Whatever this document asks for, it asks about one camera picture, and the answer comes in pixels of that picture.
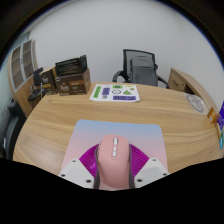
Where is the wooden shelf unit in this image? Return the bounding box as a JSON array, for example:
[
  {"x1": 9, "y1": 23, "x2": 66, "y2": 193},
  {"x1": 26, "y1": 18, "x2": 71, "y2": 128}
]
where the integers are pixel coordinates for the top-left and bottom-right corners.
[{"x1": 7, "y1": 39, "x2": 40, "y2": 118}]

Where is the pink computer mouse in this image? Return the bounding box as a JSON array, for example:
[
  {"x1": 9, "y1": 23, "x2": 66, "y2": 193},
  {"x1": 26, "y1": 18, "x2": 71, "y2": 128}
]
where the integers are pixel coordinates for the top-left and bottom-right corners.
[{"x1": 96, "y1": 134, "x2": 132, "y2": 190}]

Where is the black mesh office chair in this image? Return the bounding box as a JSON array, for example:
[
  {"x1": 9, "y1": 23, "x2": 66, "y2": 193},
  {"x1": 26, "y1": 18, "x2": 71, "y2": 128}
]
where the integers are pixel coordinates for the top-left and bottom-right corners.
[{"x1": 112, "y1": 49, "x2": 170, "y2": 89}]

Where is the pink blue gradient mouse pad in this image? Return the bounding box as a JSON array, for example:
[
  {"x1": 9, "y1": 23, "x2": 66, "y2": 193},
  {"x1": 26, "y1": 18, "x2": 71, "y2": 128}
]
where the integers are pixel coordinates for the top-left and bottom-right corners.
[{"x1": 60, "y1": 119, "x2": 169, "y2": 191}]

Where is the wooden side desk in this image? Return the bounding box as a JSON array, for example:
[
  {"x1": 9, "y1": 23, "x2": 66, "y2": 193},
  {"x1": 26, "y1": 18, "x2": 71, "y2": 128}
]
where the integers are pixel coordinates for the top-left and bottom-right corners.
[{"x1": 167, "y1": 67, "x2": 219, "y2": 111}]

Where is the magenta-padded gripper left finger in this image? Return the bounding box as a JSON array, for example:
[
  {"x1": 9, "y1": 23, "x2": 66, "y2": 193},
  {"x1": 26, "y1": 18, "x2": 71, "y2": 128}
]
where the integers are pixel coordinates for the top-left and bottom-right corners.
[{"x1": 58, "y1": 143, "x2": 101, "y2": 190}]

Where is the grey backpack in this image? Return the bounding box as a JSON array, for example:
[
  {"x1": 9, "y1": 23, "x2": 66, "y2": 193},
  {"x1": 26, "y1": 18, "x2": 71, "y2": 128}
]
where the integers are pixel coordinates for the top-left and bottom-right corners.
[{"x1": 129, "y1": 55, "x2": 159, "y2": 87}]

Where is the small black swivel chair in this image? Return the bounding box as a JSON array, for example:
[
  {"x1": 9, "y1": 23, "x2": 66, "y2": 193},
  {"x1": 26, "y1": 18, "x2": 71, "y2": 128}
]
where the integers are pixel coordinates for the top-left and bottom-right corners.
[{"x1": 28, "y1": 67, "x2": 45, "y2": 102}]

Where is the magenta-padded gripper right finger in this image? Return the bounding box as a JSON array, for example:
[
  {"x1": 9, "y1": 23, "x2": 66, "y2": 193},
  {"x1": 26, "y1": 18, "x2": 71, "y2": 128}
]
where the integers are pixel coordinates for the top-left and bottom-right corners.
[{"x1": 128, "y1": 143, "x2": 170, "y2": 190}]

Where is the black leather armchair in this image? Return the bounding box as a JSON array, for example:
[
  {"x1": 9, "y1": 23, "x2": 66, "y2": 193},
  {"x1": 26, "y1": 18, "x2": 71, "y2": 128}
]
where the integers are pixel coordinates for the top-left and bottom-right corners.
[{"x1": 0, "y1": 99, "x2": 27, "y2": 160}]

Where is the purple standing package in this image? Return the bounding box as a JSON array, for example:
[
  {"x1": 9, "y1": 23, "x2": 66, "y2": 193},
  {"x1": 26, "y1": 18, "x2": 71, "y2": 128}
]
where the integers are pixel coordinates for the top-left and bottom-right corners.
[{"x1": 215, "y1": 101, "x2": 224, "y2": 130}]

